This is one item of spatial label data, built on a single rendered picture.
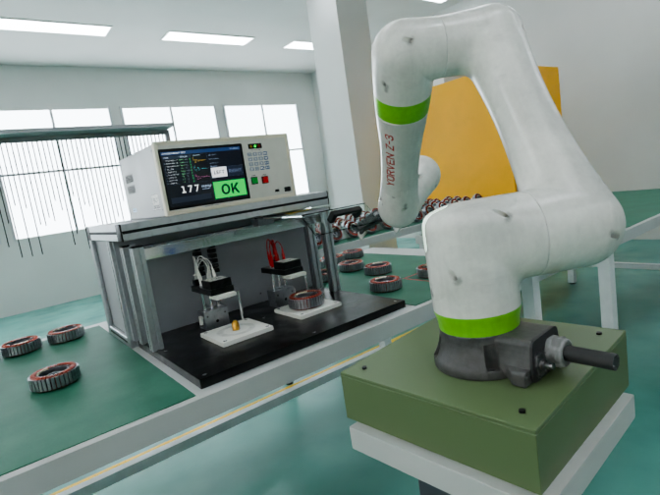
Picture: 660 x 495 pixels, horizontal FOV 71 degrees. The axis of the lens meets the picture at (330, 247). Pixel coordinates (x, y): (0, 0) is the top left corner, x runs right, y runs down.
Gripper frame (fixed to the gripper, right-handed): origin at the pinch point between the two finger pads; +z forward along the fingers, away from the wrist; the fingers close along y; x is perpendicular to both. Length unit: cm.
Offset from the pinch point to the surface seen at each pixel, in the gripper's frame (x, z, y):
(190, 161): 25, -17, -57
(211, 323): -17, 4, -60
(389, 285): -18.2, 4.0, -1.3
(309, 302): -19.5, -4.0, -31.9
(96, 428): -41, -31, -87
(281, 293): -10.9, 9.4, -36.2
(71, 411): -35, -20, -94
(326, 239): 2.6, 4.2, -17.3
